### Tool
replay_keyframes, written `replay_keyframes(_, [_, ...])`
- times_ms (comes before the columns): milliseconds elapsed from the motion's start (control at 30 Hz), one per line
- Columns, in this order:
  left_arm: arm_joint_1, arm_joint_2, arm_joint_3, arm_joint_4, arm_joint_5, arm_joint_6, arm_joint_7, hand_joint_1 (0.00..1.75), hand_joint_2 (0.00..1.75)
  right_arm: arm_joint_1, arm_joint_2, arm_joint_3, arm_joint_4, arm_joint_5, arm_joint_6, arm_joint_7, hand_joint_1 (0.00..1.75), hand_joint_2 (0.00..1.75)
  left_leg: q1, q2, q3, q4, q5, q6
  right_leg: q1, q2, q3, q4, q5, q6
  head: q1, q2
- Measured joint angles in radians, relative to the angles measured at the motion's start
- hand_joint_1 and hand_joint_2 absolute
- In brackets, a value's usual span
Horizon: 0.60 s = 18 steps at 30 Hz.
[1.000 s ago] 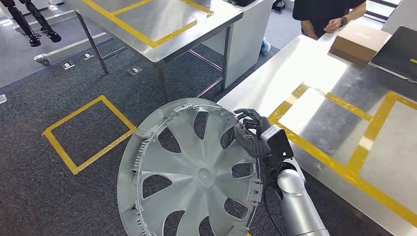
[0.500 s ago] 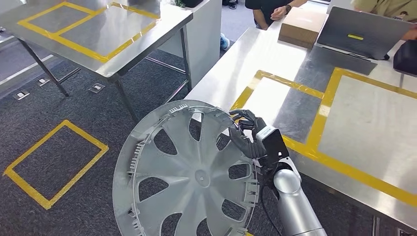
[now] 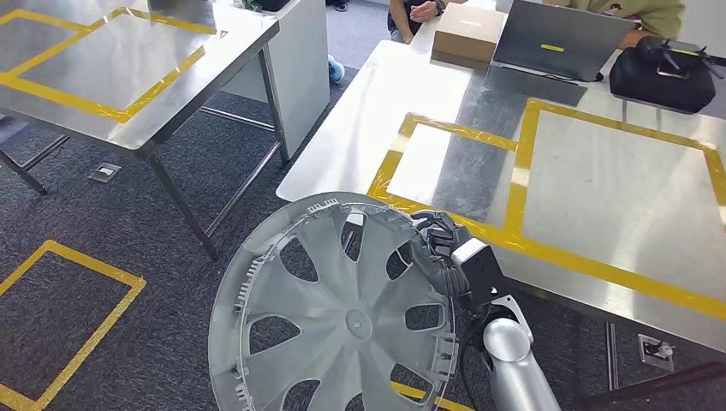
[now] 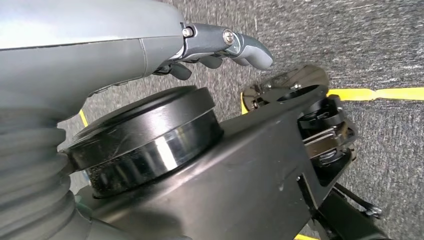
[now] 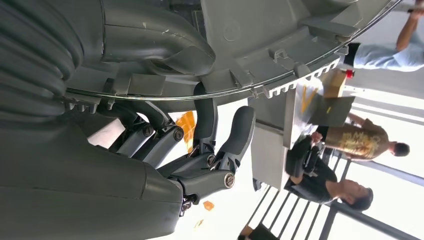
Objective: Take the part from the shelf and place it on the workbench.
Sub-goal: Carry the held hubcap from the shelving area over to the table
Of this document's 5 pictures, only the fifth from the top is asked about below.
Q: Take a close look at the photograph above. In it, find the black device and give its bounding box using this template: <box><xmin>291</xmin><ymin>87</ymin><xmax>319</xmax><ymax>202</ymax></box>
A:
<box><xmin>284</xmin><ymin>135</ymin><xmax>322</xmax><ymax>179</ymax></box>

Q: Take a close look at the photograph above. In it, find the person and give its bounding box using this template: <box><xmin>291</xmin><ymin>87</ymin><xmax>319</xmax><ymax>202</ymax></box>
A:
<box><xmin>342</xmin><ymin>0</ymin><xmax>424</xmax><ymax>73</ymax></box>
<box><xmin>311</xmin><ymin>112</ymin><xmax>411</xmax><ymax>162</ymax></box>
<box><xmin>284</xmin><ymin>155</ymin><xmax>375</xmax><ymax>213</ymax></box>

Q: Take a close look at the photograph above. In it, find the grey laptop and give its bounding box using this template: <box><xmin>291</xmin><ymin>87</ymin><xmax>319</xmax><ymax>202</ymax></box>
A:
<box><xmin>308</xmin><ymin>94</ymin><xmax>356</xmax><ymax>128</ymax></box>

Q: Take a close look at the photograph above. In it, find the cardboard box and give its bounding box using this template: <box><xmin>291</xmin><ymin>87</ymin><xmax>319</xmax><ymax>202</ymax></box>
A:
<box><xmin>322</xmin><ymin>67</ymin><xmax>349</xmax><ymax>99</ymax></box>

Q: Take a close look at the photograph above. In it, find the black window railing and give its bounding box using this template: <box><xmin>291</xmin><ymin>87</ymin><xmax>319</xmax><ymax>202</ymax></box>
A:
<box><xmin>245</xmin><ymin>150</ymin><xmax>424</xmax><ymax>240</ymax></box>

